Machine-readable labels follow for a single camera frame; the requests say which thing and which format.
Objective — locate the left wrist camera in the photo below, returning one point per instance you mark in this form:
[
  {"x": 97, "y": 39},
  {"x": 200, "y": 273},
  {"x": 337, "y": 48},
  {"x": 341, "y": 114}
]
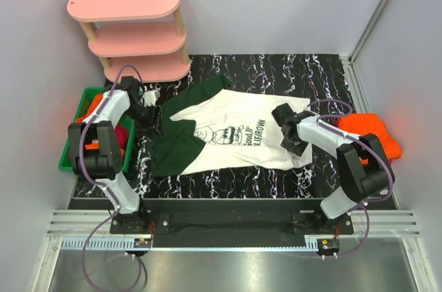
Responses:
[{"x": 150, "y": 97}]

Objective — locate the magenta t-shirt in bin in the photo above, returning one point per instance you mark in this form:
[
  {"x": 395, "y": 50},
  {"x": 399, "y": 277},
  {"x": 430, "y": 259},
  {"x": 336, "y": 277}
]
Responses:
[{"x": 124, "y": 140}]

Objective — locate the aluminium corner frame post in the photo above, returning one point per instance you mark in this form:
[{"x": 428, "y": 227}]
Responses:
[{"x": 373, "y": 20}]

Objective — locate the orange t-shirt in bin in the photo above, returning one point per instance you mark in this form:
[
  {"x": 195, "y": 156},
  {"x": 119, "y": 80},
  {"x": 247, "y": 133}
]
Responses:
[{"x": 95, "y": 102}]

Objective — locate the orange folded t-shirt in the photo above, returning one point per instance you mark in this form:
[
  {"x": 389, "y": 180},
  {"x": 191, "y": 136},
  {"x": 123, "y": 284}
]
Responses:
[{"x": 364, "y": 123}]

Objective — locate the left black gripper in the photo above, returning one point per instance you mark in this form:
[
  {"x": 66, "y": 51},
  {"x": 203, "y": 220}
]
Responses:
[{"x": 153, "y": 121}]

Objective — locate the white and green t-shirt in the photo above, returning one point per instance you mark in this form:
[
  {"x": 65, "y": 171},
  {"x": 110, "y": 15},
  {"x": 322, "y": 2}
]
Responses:
[{"x": 208, "y": 127}]

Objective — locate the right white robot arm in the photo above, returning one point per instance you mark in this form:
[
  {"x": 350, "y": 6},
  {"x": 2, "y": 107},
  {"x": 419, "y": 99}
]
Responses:
[{"x": 363, "y": 167}]

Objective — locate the pink three-tier wooden shelf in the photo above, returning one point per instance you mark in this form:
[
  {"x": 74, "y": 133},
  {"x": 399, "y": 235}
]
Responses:
[{"x": 130, "y": 37}]

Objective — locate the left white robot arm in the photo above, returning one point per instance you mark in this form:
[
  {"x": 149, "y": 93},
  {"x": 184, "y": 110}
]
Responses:
[{"x": 103, "y": 167}]

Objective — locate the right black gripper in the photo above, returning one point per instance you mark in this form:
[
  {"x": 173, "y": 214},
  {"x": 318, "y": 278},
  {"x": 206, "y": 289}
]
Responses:
[{"x": 291, "y": 141}]

